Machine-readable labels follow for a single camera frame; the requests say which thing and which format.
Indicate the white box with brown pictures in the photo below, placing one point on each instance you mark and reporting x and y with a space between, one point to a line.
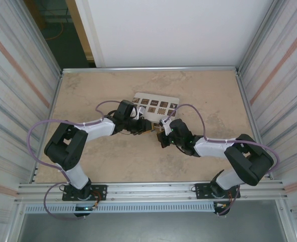
161 100

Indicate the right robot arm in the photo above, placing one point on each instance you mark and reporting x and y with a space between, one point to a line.
249 161

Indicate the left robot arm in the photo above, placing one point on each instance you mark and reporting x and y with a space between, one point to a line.
63 151

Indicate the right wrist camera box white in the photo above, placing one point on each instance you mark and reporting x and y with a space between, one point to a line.
167 127

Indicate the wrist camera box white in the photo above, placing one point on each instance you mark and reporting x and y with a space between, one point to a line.
167 127
138 112

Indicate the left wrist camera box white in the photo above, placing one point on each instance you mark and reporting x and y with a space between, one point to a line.
138 112

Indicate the wide aluminium mounting rail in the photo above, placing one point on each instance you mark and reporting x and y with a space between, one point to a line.
151 191

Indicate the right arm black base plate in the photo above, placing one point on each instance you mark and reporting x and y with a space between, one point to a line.
202 189

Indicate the aluminium table edge rail long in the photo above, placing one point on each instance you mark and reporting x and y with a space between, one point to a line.
151 69

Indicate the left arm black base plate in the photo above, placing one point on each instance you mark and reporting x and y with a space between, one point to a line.
100 191

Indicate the aluminium table edge rail short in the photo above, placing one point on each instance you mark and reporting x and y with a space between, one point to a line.
55 99
245 99

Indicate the slanted aluminium frame post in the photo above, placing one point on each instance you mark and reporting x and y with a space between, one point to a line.
53 60
259 37

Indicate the brown wooden door frame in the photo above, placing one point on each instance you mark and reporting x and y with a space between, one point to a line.
79 27

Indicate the light wooden post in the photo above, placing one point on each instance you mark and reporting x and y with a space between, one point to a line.
39 15

